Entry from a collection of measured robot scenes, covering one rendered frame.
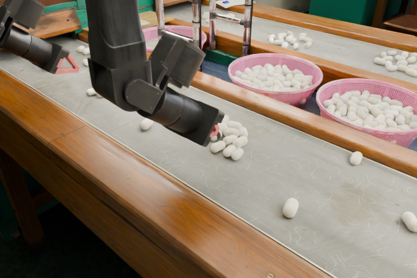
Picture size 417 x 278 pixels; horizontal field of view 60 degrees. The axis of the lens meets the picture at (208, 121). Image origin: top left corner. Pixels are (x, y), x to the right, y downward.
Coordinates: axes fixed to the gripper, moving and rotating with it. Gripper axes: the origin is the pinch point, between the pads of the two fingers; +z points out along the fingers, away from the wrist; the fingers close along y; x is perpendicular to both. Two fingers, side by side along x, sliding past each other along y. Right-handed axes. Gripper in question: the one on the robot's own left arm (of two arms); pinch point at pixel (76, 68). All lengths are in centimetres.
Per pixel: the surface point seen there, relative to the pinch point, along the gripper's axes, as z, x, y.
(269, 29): 66, -47, -7
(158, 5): 15.4, -26.9, -0.2
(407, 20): 203, -128, -21
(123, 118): 4.7, 5.8, -18.4
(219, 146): 7.3, 1.3, -44.4
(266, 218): 1, 8, -62
